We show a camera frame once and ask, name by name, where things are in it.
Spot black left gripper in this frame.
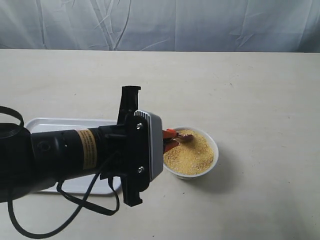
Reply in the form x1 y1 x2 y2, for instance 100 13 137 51
74 126 179 179

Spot brown wooden spoon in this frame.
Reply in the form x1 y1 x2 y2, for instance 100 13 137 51
174 133 194 142

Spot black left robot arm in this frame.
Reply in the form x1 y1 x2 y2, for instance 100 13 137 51
0 119 176 207

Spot beige grains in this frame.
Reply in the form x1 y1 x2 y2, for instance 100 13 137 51
164 128 216 176

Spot white ceramic bowl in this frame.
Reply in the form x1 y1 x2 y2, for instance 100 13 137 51
163 126 219 180

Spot white rectangular plastic tray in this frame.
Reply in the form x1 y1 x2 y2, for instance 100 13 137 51
24 117 117 196

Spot grey wrinkled backdrop curtain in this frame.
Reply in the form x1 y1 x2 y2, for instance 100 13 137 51
0 0 320 53

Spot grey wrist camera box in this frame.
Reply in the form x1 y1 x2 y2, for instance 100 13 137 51
117 85 164 207

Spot black flat ribbon cable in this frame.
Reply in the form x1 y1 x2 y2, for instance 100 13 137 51
0 105 25 131

